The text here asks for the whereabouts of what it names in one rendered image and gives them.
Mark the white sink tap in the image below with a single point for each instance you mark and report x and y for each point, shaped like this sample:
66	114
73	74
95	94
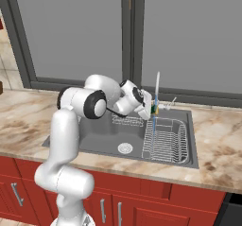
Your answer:
158	83

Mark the grey framed window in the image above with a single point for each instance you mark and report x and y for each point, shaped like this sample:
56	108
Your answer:
78	31

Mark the grey sink basin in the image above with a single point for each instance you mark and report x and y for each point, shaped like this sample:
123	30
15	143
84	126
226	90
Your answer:
107	135

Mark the blue water stream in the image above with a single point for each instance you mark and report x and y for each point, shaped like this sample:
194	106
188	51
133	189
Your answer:
153	125

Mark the black dishwasher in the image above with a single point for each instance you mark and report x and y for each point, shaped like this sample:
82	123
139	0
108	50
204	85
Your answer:
231	211

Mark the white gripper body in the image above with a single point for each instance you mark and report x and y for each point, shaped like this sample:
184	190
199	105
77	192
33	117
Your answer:
145	105

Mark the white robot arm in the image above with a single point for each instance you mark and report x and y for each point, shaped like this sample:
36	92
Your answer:
64	135

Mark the green and yellow sponge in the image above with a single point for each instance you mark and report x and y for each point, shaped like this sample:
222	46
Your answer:
154	109

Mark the round silver sink drain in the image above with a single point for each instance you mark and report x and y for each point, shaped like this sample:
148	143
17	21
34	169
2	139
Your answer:
125	147

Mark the red cupboard door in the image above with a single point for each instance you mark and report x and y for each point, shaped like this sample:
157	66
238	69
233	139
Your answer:
164	215
94	209
9	204

